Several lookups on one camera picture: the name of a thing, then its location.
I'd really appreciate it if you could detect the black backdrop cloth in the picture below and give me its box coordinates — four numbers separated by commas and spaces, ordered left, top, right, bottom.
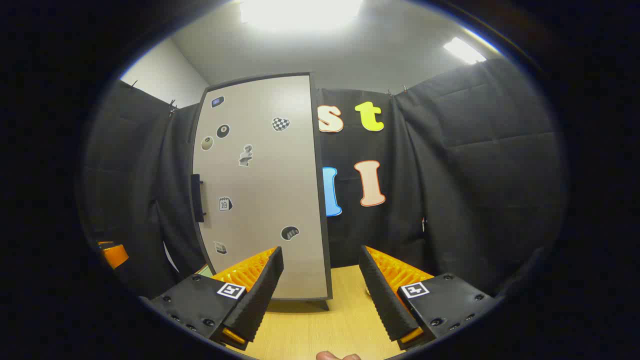
82, 57, 568, 301

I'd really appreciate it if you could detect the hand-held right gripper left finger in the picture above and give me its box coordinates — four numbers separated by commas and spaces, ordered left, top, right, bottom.
149, 246, 285, 351

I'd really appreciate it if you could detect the ceiling light panel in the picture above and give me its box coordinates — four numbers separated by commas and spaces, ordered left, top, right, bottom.
443, 37, 487, 65
240, 0, 363, 32

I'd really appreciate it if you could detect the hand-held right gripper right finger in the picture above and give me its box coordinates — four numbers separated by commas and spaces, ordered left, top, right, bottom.
358, 245, 502, 352

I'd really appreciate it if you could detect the pale grey cabinet door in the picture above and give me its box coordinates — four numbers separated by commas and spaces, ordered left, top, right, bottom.
191, 75, 331, 301

